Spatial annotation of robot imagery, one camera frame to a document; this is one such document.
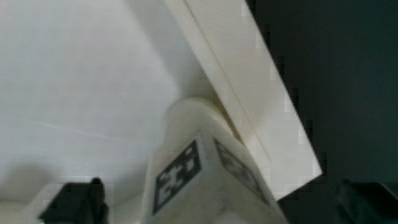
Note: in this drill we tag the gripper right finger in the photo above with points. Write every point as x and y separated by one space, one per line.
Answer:
366 203

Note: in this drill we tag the white square table top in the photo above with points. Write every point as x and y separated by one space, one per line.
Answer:
103 60

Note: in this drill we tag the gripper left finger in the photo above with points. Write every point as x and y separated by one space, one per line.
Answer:
78 206

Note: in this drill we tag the white table leg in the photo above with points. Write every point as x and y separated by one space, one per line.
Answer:
204 187

